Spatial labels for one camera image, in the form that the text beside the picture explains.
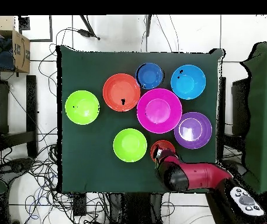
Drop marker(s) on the purple plastic bowl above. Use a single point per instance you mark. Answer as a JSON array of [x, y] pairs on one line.
[[192, 130]]

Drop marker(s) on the small ribbed orange-red bowl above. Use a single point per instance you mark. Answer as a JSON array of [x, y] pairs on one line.
[[167, 144]]

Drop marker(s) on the large orange-red plastic bowl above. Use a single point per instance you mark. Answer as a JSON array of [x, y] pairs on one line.
[[121, 91]]

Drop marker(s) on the black table leg frame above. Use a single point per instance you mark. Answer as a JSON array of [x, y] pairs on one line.
[[32, 112], [239, 105]]

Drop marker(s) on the cardboard box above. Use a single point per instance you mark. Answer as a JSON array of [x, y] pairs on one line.
[[21, 53]]

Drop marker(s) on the black metal floor frame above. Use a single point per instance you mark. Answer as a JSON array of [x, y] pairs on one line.
[[51, 28]]

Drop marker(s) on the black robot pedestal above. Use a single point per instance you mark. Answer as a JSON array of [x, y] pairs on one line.
[[135, 207]]

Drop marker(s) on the small dark blue bowl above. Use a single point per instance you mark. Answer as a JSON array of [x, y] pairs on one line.
[[149, 75]]

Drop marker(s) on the black power adapter box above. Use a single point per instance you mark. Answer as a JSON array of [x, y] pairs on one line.
[[79, 204]]

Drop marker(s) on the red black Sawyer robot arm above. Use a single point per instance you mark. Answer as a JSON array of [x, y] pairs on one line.
[[198, 175]]

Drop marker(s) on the dark green tablecloth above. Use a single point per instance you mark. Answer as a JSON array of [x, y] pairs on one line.
[[100, 172]]

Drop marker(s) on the pink plastic bowl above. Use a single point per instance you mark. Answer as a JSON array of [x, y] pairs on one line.
[[159, 110]]

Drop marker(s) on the dark blue bag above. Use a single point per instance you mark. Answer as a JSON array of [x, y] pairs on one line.
[[3, 60]]

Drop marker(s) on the black tripod leg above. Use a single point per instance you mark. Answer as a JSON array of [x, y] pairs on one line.
[[88, 32], [148, 23]]

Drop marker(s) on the green plastic bowl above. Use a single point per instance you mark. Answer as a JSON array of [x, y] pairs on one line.
[[82, 107], [130, 145]]

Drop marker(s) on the light blue plastic bowl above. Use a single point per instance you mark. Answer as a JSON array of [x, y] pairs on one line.
[[188, 82]]

